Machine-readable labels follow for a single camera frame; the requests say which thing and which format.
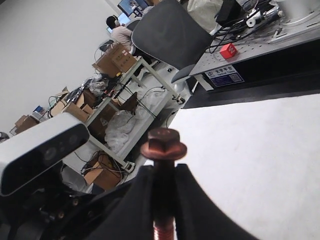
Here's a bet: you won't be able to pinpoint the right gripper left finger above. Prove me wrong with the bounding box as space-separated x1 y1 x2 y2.
83 164 155 240

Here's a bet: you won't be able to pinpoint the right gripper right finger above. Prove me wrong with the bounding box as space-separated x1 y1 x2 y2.
173 163 261 240

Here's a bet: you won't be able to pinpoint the copper flange bolt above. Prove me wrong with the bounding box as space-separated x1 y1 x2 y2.
139 128 188 240

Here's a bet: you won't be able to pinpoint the small brown cardboard box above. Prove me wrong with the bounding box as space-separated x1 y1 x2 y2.
9 114 40 136

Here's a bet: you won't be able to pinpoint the open brown cardboard box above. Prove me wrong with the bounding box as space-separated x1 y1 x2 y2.
50 86 95 124

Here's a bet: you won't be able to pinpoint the cardboard box with label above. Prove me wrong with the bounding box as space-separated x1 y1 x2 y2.
91 42 138 76

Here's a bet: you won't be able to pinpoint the clear plastic bag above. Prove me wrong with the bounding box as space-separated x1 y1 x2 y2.
104 109 141 154

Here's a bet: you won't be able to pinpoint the blue white label plate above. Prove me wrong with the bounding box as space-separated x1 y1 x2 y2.
204 65 245 89

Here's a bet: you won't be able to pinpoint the red cube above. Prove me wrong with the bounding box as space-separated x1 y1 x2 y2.
219 42 240 60

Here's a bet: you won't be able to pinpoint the person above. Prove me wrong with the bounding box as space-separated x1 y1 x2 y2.
105 15 138 55

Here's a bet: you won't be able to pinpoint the metal bench with holes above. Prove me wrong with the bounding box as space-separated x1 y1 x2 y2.
183 9 320 110

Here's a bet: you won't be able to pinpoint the black mesh office chair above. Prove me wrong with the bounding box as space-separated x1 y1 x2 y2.
130 0 216 92

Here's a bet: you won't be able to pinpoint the computer monitor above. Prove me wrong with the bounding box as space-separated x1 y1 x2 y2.
117 0 151 18

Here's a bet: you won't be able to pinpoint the silver-white machine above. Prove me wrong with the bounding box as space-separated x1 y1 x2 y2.
245 0 320 28

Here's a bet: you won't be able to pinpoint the open cardboard box with cables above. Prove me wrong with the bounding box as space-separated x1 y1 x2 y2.
83 150 124 191

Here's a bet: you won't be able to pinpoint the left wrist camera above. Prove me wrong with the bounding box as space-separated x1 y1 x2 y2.
0 112 91 197

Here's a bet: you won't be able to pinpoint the white metal frame desk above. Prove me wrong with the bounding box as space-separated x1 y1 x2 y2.
84 55 186 174

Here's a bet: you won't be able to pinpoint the black cable bundle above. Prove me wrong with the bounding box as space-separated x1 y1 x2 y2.
208 16 252 54

